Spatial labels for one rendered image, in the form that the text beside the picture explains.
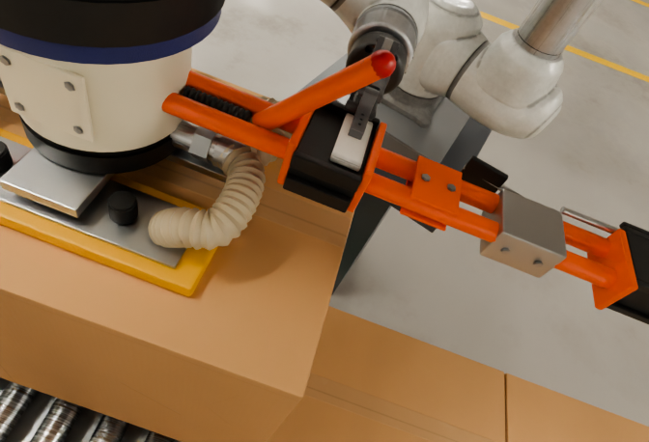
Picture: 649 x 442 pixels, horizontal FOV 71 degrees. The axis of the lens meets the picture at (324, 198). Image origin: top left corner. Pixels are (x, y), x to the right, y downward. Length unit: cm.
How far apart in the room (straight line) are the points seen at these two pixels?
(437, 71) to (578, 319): 153
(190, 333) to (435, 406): 76
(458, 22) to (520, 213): 65
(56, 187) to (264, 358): 27
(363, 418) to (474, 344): 97
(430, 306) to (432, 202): 149
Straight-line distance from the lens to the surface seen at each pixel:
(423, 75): 112
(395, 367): 113
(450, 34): 108
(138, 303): 50
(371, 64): 39
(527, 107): 107
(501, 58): 104
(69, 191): 52
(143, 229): 51
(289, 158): 43
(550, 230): 51
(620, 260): 55
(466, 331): 196
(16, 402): 104
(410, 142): 112
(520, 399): 127
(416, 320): 187
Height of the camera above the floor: 152
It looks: 49 degrees down
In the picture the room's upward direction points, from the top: 24 degrees clockwise
